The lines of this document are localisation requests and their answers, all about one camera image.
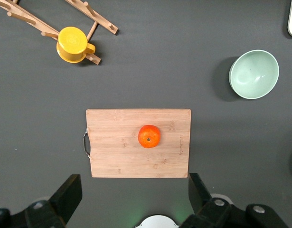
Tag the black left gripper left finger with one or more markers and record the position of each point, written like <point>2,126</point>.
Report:
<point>65,197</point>

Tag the yellow mug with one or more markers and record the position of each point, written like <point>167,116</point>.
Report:
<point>72,44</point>

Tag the mint green bowl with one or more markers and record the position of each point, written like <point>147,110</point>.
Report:
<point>253,74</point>

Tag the wooden peg drying rack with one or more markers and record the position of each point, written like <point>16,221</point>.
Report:
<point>101,21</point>

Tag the orange mandarin fruit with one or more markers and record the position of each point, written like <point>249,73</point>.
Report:
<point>149,136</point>

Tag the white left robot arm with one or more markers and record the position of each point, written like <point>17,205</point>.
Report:
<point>156,223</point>

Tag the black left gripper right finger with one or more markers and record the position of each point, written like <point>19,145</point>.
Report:
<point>200,197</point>

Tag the bamboo cutting board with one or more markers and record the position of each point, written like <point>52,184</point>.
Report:
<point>117,147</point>

